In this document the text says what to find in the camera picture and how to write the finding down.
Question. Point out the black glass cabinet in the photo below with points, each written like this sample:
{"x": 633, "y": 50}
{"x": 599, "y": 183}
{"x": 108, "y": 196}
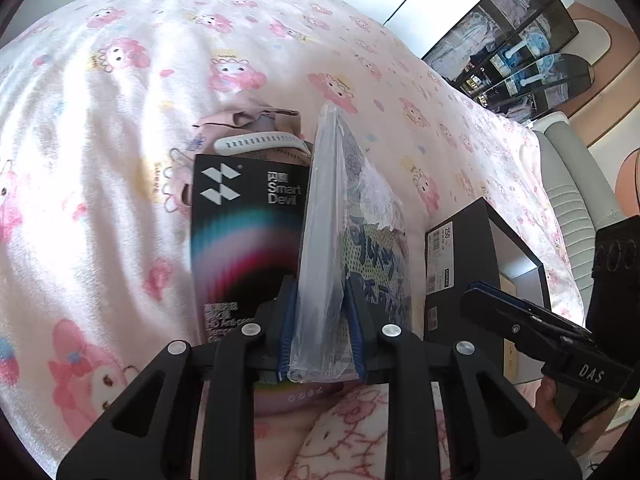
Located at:
{"x": 500, "y": 50}

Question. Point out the person's leg in pink pajamas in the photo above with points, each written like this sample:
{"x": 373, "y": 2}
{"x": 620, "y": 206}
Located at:
{"x": 345, "y": 435}

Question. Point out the person's right hand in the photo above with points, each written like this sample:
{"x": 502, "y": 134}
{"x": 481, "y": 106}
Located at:
{"x": 547, "y": 400}

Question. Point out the clear plastic phone case package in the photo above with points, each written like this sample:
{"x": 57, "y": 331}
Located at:
{"x": 325, "y": 240}

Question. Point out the pink and cream rug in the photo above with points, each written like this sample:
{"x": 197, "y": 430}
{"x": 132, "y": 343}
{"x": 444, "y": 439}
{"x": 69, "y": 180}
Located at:
{"x": 610, "y": 60}

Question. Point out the grey padded bed frame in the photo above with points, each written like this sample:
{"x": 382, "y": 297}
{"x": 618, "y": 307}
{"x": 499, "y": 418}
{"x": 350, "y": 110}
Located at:
{"x": 575, "y": 170}

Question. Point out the black cardboard box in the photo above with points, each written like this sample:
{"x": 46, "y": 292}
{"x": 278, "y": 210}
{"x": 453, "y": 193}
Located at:
{"x": 480, "y": 240}

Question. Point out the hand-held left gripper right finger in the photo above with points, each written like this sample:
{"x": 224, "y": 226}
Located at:
{"x": 356, "y": 330}

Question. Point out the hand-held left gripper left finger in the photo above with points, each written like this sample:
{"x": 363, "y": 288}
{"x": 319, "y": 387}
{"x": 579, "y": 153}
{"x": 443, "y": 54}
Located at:
{"x": 286, "y": 330}

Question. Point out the black screen protector box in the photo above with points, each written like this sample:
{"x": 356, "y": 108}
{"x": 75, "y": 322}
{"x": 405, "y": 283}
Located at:
{"x": 240, "y": 240}

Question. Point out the pink cloth pouch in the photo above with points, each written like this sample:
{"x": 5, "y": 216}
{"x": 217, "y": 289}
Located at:
{"x": 225, "y": 120}

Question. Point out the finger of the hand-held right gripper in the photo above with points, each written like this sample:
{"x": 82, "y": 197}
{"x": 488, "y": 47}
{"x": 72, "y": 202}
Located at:
{"x": 505, "y": 315}

